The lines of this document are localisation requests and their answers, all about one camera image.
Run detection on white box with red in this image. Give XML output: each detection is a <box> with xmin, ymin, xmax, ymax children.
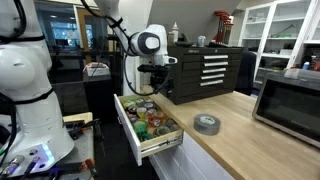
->
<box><xmin>83</xmin><ymin>62</ymin><xmax>111</xmax><ymax>78</ymax></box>

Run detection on white base cabinet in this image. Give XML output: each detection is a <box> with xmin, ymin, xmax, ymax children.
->
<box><xmin>148</xmin><ymin>131</ymin><xmax>234</xmax><ymax>180</ymax></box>

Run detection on black table clamp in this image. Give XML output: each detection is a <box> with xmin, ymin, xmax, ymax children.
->
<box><xmin>68</xmin><ymin>118</ymin><xmax>101</xmax><ymax>139</ymax></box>

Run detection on dark office chair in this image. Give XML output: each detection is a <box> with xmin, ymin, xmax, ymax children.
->
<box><xmin>234</xmin><ymin>50</ymin><xmax>258</xmax><ymax>97</ymax></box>

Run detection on red handled clamps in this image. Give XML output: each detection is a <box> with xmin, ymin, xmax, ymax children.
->
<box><xmin>214</xmin><ymin>10</ymin><xmax>234</xmax><ymax>45</ymax></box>

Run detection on black bowl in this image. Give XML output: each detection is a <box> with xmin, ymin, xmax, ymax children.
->
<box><xmin>175</xmin><ymin>40</ymin><xmax>194</xmax><ymax>48</ymax></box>

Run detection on light wooden board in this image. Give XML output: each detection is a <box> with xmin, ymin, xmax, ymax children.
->
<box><xmin>62</xmin><ymin>112</ymin><xmax>94</xmax><ymax>125</ymax></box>

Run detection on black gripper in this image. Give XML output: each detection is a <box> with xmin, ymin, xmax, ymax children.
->
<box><xmin>149</xmin><ymin>71</ymin><xmax>175</xmax><ymax>98</ymax></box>

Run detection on white shelving unit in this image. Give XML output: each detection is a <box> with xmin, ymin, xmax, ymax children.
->
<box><xmin>238</xmin><ymin>0</ymin><xmax>320</xmax><ymax>84</ymax></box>

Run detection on silver metal can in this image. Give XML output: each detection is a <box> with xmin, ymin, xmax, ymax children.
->
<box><xmin>197</xmin><ymin>35</ymin><xmax>207</xmax><ymax>48</ymax></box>

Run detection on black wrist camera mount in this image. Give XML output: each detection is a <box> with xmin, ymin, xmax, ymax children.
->
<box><xmin>137</xmin><ymin>64</ymin><xmax>172</xmax><ymax>74</ymax></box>

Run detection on grey duct tape roll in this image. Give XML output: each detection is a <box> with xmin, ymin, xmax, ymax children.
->
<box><xmin>193</xmin><ymin>113</ymin><xmax>222</xmax><ymax>137</ymax></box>

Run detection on olive grey tape roll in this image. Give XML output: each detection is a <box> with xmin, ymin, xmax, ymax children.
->
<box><xmin>153</xmin><ymin>125</ymin><xmax>171</xmax><ymax>138</ymax></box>

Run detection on white open cabinet drawer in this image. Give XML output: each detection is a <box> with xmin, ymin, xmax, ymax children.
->
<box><xmin>113</xmin><ymin>93</ymin><xmax>185</xmax><ymax>167</ymax></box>

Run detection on grey robot mounting table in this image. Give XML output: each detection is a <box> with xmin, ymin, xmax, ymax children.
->
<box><xmin>0</xmin><ymin>111</ymin><xmax>101</xmax><ymax>180</ymax></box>

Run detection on yellow tape roll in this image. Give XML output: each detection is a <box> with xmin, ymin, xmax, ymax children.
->
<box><xmin>136</xmin><ymin>106</ymin><xmax>148</xmax><ymax>120</ymax></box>

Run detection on black tape roll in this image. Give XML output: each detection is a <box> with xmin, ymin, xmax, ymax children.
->
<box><xmin>164</xmin><ymin>118</ymin><xmax>178</xmax><ymax>129</ymax></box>

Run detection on white squeeze bottle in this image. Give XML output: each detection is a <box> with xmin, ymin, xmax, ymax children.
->
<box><xmin>171</xmin><ymin>21</ymin><xmax>180</xmax><ymax>44</ymax></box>

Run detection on orange handled clamp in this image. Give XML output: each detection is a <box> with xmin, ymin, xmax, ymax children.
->
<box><xmin>83</xmin><ymin>158</ymin><xmax>99</xmax><ymax>179</ymax></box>

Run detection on stainless black toaster oven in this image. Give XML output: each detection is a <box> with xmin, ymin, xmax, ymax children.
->
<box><xmin>251</xmin><ymin>69</ymin><xmax>320</xmax><ymax>149</ymax></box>

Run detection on red tape roll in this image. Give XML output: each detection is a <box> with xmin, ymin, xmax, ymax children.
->
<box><xmin>148</xmin><ymin>114</ymin><xmax>163</xmax><ymax>128</ymax></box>

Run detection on teal tape roll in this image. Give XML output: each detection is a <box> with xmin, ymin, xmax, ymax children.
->
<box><xmin>139</xmin><ymin>132</ymin><xmax>154</xmax><ymax>142</ymax></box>

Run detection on black metal tool chest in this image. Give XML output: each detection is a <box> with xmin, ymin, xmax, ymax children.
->
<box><xmin>167</xmin><ymin>44</ymin><xmax>245</xmax><ymax>106</ymax></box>

